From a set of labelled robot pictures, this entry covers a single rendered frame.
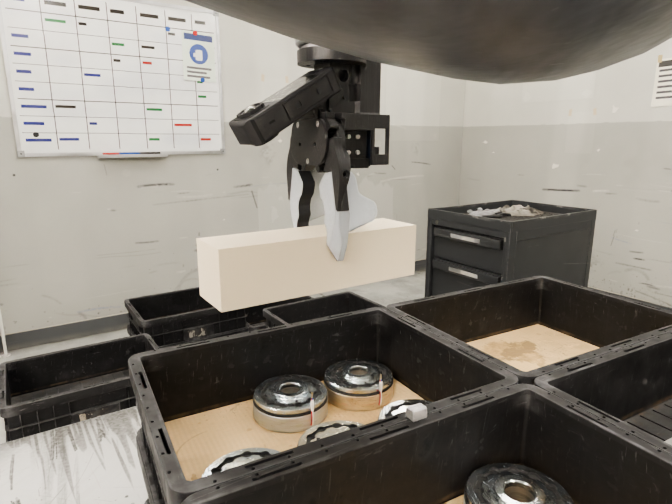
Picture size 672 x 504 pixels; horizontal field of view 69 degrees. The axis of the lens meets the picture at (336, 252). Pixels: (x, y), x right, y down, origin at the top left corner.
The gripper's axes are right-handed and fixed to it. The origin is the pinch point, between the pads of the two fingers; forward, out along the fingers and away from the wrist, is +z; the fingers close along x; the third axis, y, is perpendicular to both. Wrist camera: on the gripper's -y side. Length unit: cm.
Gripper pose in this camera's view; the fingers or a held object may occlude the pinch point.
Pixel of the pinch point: (315, 245)
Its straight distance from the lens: 53.4
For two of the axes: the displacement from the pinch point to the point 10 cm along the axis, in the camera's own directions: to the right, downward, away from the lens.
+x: -5.6, -1.9, 8.1
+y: 8.3, -1.2, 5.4
